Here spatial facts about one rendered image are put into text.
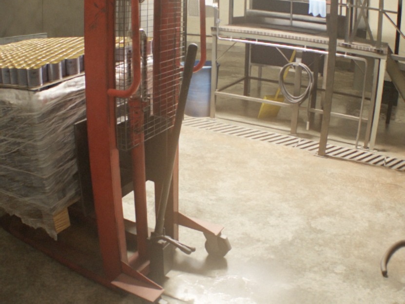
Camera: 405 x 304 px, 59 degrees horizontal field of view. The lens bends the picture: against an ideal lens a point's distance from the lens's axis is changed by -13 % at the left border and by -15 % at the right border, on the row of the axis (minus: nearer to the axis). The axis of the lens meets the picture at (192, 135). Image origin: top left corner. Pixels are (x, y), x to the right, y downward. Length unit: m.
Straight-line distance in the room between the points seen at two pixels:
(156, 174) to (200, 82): 2.63
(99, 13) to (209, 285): 1.52
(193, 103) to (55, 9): 2.29
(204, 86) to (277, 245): 2.64
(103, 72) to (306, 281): 1.58
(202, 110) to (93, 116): 3.24
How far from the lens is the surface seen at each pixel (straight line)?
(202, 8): 1.95
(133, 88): 1.53
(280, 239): 2.68
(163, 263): 2.18
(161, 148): 2.17
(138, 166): 1.98
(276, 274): 2.38
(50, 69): 1.76
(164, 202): 2.00
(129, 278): 2.01
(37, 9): 5.85
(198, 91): 4.78
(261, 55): 5.85
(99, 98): 1.66
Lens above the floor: 1.51
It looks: 21 degrees down
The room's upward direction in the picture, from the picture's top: 1 degrees clockwise
